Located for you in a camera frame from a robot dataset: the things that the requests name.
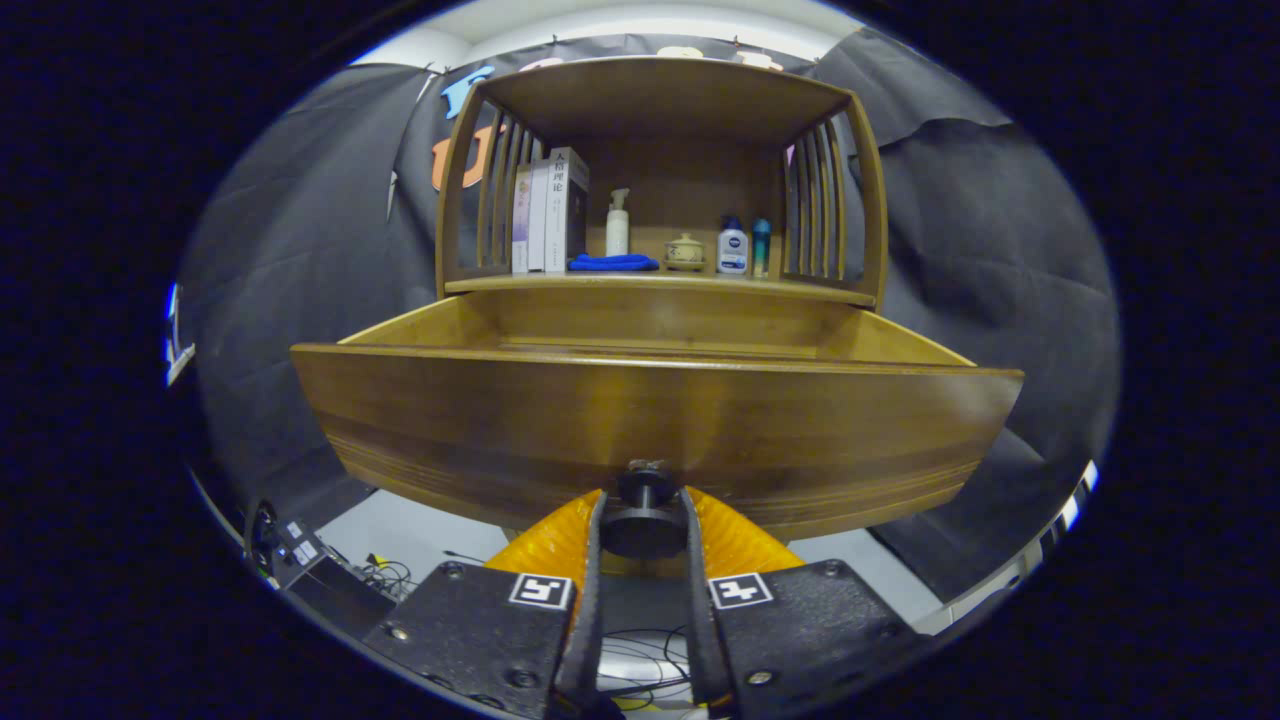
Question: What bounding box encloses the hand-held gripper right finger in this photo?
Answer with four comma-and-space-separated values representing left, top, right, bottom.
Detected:
680, 487, 917, 720

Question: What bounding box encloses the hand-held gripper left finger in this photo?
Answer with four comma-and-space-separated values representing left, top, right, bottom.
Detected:
362, 488, 611, 720

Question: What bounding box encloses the black drawer knob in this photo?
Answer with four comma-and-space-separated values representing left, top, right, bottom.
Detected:
600, 459, 691, 560

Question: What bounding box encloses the wooden drawer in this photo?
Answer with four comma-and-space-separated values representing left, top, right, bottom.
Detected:
290, 288, 1026, 559

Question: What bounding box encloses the wooden countertop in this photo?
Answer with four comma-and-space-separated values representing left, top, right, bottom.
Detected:
444, 270, 877, 307

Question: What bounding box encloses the wooden cabinet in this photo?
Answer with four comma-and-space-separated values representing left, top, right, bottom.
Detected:
435, 55, 891, 311

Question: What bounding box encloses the black floor device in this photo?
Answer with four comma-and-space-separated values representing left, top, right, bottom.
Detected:
245, 500, 401, 641

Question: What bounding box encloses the white striped panel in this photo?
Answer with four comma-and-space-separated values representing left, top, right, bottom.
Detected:
1035, 460, 1101, 546

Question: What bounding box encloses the white lotion bottle blue cap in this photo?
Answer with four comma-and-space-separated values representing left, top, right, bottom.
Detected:
716, 215, 750, 276

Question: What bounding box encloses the blue cloth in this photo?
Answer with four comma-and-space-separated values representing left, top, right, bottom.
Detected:
567, 253, 661, 273

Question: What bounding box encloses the pale purple book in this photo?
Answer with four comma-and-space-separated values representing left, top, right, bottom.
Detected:
511, 165, 533, 274

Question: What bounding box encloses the white book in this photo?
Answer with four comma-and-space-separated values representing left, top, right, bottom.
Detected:
527, 160, 551, 273

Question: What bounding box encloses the white pump bottle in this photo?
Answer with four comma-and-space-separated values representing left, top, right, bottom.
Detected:
605, 188, 632, 257

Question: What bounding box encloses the book with dark portrait cover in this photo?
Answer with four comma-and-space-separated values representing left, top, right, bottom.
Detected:
545, 147, 591, 273

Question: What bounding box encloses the tangle of black cables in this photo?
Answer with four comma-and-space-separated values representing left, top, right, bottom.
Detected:
598, 628, 701, 713

